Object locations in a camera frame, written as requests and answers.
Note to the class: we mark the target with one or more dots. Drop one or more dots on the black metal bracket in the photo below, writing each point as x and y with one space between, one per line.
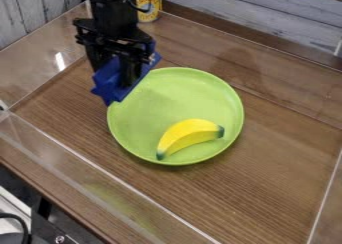
55 227

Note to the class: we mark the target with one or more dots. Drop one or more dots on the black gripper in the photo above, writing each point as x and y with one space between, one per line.
109 33

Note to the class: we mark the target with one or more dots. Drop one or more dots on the yellow blue tin can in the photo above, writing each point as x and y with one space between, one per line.
151 9

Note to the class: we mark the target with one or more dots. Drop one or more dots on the blue star-shaped block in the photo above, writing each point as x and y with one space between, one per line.
108 78

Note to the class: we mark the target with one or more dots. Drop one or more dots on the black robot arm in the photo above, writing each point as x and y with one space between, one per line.
111 35

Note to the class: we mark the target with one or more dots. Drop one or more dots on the green round plate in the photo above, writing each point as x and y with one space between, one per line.
174 94

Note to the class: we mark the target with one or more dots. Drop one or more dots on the yellow toy banana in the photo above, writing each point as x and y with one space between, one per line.
184 134

